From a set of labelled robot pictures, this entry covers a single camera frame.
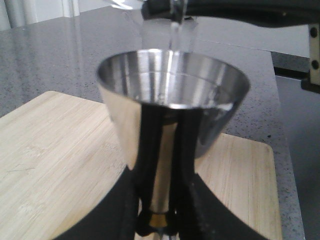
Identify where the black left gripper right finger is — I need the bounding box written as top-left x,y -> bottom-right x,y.
176,174 -> 266,240

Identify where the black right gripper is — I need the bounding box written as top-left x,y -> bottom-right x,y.
301,23 -> 320,94

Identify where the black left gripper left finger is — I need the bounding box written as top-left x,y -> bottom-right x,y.
55,167 -> 139,240

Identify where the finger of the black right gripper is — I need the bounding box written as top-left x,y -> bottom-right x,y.
141,0 -> 320,30

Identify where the glass beaker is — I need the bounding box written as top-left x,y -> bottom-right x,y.
108,0 -> 198,53

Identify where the steel double jigger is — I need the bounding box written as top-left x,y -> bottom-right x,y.
97,48 -> 250,237

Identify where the wooden cutting board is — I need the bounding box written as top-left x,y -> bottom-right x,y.
0,91 -> 283,240

